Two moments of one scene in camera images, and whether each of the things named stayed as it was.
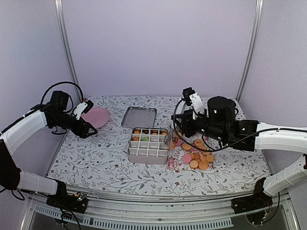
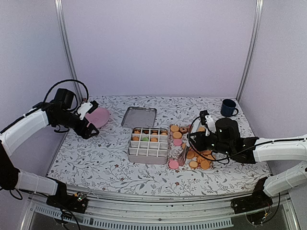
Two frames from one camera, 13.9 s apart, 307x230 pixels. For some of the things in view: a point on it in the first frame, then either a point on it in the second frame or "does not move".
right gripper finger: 182,129 -> 198,152
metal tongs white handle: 168,141 -> 181,162
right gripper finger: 183,117 -> 194,136
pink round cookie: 186,158 -> 173,164
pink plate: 98,116 does not move
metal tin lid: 139,117 does not move
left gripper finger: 89,134 does not move
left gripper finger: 90,126 does not move
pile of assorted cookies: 193,153 does not move
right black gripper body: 191,131 -> 202,146
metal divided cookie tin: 148,145 does not move
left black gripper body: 77,130 does not move
